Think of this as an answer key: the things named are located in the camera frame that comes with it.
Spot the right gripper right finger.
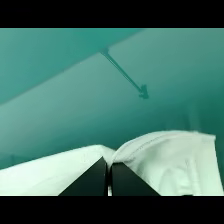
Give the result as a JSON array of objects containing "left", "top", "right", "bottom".
[{"left": 110, "top": 161, "right": 162, "bottom": 197}]

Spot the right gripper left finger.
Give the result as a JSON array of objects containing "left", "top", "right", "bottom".
[{"left": 58, "top": 155, "right": 108, "bottom": 197}]

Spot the white garment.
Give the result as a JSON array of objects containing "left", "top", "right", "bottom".
[{"left": 0, "top": 130, "right": 224, "bottom": 197}]

